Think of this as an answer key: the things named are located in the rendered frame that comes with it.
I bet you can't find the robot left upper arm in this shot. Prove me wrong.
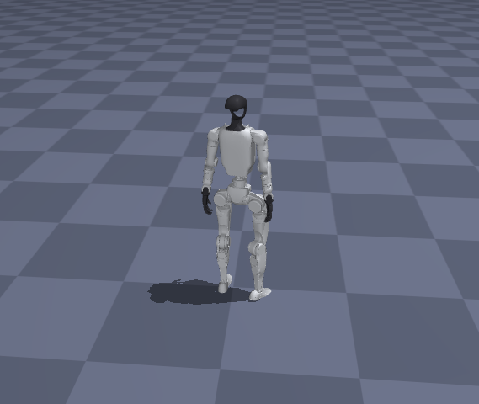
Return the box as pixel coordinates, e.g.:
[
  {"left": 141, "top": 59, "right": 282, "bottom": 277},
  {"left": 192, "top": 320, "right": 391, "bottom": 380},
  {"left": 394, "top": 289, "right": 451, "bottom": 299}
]
[{"left": 206, "top": 127, "right": 221, "bottom": 167}]

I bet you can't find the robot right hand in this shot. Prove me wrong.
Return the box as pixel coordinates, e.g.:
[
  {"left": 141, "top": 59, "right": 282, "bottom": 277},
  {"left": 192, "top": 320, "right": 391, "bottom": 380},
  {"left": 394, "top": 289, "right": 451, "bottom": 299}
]
[{"left": 264, "top": 194, "right": 274, "bottom": 222}]

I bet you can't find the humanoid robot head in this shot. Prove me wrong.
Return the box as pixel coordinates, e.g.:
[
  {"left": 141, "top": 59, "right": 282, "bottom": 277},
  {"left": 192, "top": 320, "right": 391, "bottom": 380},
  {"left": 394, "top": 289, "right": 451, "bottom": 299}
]
[{"left": 225, "top": 95, "right": 247, "bottom": 131}]

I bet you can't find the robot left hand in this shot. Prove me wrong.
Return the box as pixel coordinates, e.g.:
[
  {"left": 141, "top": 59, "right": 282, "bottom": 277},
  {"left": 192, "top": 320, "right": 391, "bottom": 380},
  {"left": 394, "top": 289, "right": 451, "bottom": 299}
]
[{"left": 201, "top": 187, "right": 213, "bottom": 215}]

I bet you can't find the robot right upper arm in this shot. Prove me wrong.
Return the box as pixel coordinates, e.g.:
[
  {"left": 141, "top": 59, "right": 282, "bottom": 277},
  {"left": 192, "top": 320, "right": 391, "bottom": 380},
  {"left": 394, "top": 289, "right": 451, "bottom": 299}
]
[{"left": 251, "top": 130, "right": 269, "bottom": 173}]

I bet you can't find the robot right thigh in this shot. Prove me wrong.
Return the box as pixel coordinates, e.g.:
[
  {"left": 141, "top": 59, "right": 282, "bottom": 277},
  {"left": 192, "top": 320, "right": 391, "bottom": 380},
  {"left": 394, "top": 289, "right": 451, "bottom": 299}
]
[{"left": 247, "top": 192, "right": 269, "bottom": 256}]

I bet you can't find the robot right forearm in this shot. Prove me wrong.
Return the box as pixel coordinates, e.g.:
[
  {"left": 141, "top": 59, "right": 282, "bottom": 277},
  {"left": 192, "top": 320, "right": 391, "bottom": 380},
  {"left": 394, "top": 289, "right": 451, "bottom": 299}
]
[{"left": 260, "top": 162, "right": 274, "bottom": 200}]

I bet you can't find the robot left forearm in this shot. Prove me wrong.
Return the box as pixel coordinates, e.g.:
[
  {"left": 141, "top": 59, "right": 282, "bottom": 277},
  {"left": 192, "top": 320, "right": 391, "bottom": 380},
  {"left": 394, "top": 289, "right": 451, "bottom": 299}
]
[{"left": 201, "top": 158, "right": 215, "bottom": 192}]

